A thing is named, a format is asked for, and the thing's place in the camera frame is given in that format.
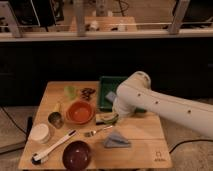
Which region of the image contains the white round container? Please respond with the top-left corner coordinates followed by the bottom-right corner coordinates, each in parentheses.
top-left (30, 123), bottom-right (50, 144)

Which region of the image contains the black cable left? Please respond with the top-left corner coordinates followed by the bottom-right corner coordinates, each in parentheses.
top-left (0, 105), bottom-right (28, 136)

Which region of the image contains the small green cup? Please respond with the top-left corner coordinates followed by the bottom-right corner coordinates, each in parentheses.
top-left (64, 86), bottom-right (77, 100)

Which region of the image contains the yellow-green small object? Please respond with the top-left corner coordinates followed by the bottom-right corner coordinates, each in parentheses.
top-left (53, 102), bottom-right (61, 113)

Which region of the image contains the green plastic tray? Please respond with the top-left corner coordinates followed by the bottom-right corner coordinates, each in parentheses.
top-left (96, 75), bottom-right (148, 114)

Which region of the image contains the blue sponge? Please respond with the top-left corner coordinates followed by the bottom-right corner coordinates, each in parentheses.
top-left (105, 91), bottom-right (116, 103)

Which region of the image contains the silver fork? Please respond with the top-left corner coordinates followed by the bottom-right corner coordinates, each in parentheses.
top-left (83, 125), bottom-right (113, 137)

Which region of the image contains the small metal cup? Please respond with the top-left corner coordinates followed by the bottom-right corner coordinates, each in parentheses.
top-left (48, 112), bottom-right (63, 129)

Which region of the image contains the wooden block with black edge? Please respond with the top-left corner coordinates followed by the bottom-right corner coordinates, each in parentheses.
top-left (95, 113), bottom-right (115, 125)

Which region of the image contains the orange red bowl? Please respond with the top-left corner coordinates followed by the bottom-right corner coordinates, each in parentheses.
top-left (66, 101), bottom-right (94, 125)

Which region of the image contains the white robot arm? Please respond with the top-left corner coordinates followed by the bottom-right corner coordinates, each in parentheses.
top-left (113, 71), bottom-right (213, 138)

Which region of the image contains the grey folded cloth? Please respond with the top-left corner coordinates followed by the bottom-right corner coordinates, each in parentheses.
top-left (103, 131), bottom-right (131, 148)

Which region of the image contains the wooden folding table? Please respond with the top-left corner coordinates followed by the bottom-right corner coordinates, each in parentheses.
top-left (18, 80), bottom-right (173, 171)

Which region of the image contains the green pepper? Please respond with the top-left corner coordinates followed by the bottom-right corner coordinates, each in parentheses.
top-left (101, 114), bottom-right (118, 124)

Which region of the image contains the black cable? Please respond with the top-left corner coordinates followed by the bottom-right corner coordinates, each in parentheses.
top-left (0, 105), bottom-right (28, 136)
top-left (168, 138), bottom-right (213, 154)

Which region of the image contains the dark maroon bowl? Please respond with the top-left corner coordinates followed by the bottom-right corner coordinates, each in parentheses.
top-left (62, 141), bottom-right (91, 171)

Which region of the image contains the white dish brush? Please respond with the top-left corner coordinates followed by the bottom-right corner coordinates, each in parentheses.
top-left (31, 130), bottom-right (76, 165)

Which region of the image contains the black cable right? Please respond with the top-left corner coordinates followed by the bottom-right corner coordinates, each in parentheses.
top-left (168, 138), bottom-right (213, 154)

